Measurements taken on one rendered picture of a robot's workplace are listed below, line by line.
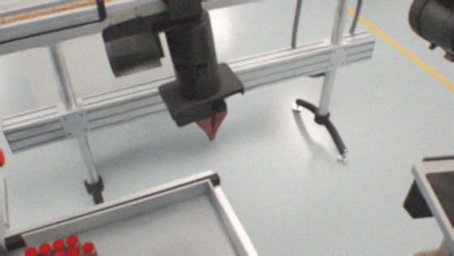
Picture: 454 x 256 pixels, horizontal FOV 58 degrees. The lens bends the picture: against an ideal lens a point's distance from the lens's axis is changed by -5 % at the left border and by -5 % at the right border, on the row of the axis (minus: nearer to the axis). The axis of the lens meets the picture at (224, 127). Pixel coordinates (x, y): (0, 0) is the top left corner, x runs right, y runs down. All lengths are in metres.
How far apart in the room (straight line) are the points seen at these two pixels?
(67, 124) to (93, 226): 0.88
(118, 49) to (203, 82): 0.11
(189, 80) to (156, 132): 1.75
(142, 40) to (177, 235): 0.38
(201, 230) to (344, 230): 1.20
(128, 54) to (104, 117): 1.16
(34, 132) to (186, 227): 0.98
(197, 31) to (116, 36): 0.09
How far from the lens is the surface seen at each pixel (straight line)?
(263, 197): 1.95
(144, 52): 0.50
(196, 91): 0.54
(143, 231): 0.77
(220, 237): 0.75
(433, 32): 0.65
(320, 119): 2.18
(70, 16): 1.39
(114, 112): 1.63
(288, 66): 1.83
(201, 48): 0.50
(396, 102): 2.64
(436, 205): 0.66
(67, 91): 1.56
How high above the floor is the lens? 1.51
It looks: 42 degrees down
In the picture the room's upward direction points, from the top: straight up
